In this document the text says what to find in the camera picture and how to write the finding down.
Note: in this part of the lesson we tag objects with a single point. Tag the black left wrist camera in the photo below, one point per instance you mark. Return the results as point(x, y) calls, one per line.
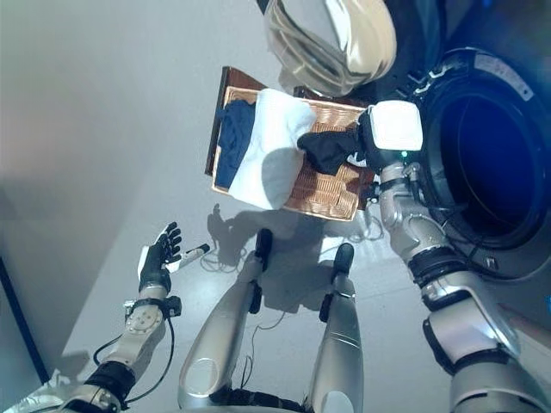
point(173, 306)

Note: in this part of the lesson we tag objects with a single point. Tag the dark brown wooden stand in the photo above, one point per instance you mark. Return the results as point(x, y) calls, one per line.
point(217, 107)

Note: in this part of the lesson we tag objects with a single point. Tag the silver left robot leg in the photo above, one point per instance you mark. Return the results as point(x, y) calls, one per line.
point(219, 340)

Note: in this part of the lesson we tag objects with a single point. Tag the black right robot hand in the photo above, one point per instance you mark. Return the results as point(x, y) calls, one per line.
point(394, 127)

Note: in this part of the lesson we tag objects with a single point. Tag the black garment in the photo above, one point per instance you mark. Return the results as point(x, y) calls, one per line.
point(329, 150)

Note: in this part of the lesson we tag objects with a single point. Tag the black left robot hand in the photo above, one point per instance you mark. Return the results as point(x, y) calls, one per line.
point(152, 266)

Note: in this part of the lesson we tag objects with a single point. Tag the silver robot leg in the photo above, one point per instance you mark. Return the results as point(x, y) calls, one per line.
point(219, 340)
point(340, 344)

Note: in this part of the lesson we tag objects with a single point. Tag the silver right robot leg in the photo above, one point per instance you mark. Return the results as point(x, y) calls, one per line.
point(340, 344)

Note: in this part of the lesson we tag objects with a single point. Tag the navy blue garment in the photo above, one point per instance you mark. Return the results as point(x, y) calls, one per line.
point(234, 142)

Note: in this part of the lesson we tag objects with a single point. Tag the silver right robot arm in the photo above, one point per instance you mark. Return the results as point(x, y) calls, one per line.
point(456, 310)

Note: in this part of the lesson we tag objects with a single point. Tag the grey front-load washing machine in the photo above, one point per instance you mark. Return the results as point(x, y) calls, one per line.
point(495, 150)

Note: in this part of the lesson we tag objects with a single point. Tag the wicker laundry basket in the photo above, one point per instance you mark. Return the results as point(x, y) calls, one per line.
point(327, 189)

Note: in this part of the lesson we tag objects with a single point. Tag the round washing machine door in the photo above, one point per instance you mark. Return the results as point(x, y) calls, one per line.
point(327, 43)

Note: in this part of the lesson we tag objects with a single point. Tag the white garment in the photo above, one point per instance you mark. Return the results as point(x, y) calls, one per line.
point(275, 142)

